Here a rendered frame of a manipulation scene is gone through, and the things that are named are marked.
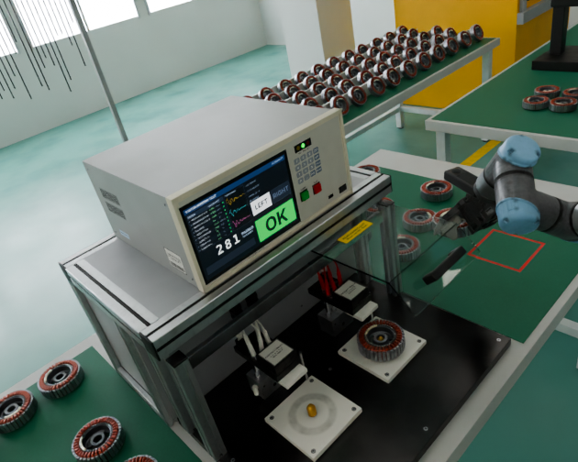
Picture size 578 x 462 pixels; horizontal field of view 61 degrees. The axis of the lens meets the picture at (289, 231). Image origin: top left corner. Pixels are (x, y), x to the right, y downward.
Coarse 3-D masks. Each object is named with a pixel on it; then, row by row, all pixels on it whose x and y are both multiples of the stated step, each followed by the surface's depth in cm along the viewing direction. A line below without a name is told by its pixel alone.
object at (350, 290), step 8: (328, 280) 124; (336, 280) 123; (352, 280) 119; (312, 288) 123; (320, 288) 122; (344, 288) 117; (352, 288) 116; (360, 288) 116; (368, 288) 116; (320, 296) 121; (336, 296) 116; (344, 296) 115; (352, 296) 114; (360, 296) 114; (368, 296) 117; (336, 304) 117; (344, 304) 115; (352, 304) 113; (360, 304) 115; (368, 304) 117; (376, 304) 116; (328, 312) 124; (352, 312) 114; (360, 312) 115; (368, 312) 114; (360, 320) 114
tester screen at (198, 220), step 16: (272, 160) 96; (256, 176) 94; (272, 176) 97; (288, 176) 100; (224, 192) 90; (240, 192) 92; (256, 192) 95; (192, 208) 86; (208, 208) 88; (224, 208) 91; (240, 208) 93; (272, 208) 99; (192, 224) 87; (208, 224) 89; (224, 224) 92; (240, 224) 94; (288, 224) 103; (208, 240) 90; (256, 240) 98; (208, 256) 91; (224, 256) 94; (240, 256) 97
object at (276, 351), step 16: (256, 336) 112; (240, 352) 109; (256, 352) 108; (272, 352) 104; (288, 352) 103; (256, 368) 111; (272, 368) 101; (288, 368) 103; (304, 368) 104; (288, 384) 101
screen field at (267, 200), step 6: (282, 186) 99; (288, 186) 100; (270, 192) 97; (276, 192) 99; (282, 192) 100; (288, 192) 101; (258, 198) 96; (264, 198) 97; (270, 198) 98; (276, 198) 99; (282, 198) 100; (252, 204) 95; (258, 204) 96; (264, 204) 97; (270, 204) 98; (252, 210) 95; (258, 210) 96
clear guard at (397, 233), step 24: (360, 216) 115; (384, 216) 113; (408, 216) 111; (432, 216) 109; (336, 240) 109; (360, 240) 107; (384, 240) 105; (408, 240) 104; (432, 240) 102; (456, 240) 104; (360, 264) 100; (384, 264) 98; (408, 264) 97; (432, 264) 99; (456, 264) 101; (408, 288) 94; (432, 288) 96
